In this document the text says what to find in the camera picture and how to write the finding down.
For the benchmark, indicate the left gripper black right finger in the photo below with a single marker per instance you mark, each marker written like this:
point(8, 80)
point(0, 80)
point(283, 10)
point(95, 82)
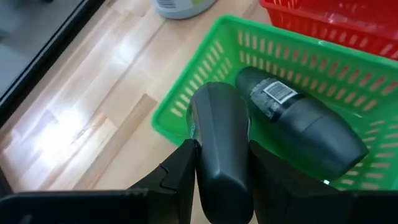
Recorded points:
point(286, 193)

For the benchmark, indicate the red plastic basket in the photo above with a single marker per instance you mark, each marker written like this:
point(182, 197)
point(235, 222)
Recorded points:
point(311, 28)

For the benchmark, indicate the dark grey toiletry bottle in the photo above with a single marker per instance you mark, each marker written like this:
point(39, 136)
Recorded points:
point(311, 137)
point(220, 140)

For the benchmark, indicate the green plastic basket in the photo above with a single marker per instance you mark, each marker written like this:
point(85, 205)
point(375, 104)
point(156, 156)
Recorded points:
point(217, 49)

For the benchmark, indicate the black aluminium table frame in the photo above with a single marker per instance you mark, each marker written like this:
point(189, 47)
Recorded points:
point(46, 59)

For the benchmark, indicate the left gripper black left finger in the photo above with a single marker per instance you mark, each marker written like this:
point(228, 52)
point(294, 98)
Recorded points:
point(174, 186)

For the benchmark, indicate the white-lidded green wipes canister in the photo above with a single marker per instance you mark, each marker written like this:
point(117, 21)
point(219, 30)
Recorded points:
point(183, 9)

